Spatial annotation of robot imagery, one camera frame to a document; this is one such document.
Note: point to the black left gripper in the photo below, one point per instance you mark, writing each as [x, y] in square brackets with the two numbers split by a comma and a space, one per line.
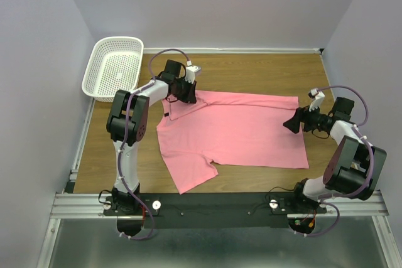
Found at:
[192, 94]

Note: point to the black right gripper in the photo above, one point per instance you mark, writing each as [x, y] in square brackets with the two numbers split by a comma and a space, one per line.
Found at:
[301, 114]

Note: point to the pink t shirt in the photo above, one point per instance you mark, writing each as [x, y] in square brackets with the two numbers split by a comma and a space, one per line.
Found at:
[227, 128]

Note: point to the white perforated plastic basket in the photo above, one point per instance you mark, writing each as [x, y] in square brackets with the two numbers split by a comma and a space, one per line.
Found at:
[114, 64]

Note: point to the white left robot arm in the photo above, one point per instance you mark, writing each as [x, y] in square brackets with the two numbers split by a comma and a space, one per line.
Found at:
[127, 123]

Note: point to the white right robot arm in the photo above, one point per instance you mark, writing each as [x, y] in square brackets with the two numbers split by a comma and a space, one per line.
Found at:
[354, 169]

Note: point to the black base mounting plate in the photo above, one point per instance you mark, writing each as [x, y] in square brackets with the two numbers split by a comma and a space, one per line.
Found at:
[210, 210]

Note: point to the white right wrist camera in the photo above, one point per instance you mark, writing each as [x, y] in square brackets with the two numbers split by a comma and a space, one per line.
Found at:
[317, 97]

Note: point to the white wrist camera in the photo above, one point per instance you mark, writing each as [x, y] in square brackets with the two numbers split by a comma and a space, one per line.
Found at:
[317, 97]
[191, 72]

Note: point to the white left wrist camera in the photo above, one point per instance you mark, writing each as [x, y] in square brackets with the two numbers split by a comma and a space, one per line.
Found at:
[191, 72]

